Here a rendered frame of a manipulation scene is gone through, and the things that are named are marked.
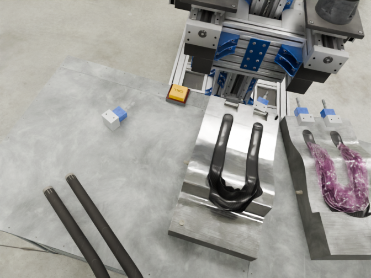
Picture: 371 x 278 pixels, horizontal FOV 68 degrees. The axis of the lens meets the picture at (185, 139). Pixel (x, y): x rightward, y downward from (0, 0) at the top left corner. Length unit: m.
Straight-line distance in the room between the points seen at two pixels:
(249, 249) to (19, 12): 2.73
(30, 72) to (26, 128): 1.38
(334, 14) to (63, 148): 1.10
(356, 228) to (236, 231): 0.34
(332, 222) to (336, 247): 0.07
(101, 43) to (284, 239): 2.12
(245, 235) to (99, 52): 2.00
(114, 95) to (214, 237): 0.65
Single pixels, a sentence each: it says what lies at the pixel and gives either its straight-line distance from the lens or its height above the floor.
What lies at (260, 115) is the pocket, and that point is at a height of 0.87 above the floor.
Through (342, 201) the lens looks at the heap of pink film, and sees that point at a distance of 0.99.
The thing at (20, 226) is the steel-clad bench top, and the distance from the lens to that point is 0.97.
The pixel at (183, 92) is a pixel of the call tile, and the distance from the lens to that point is 1.09.
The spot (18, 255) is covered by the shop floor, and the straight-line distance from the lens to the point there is 1.83.
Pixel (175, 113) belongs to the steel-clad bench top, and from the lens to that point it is 1.07.
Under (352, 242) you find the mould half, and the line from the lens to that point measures 0.94.
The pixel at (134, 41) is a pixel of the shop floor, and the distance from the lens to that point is 2.58.
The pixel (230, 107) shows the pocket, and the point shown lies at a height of 0.86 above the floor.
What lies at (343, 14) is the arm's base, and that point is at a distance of 1.28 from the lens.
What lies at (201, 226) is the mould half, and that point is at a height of 0.86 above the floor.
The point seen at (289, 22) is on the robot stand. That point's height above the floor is 0.95.
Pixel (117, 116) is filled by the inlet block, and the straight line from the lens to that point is 1.02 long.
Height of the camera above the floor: 1.66
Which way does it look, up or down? 59 degrees down
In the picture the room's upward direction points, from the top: 12 degrees clockwise
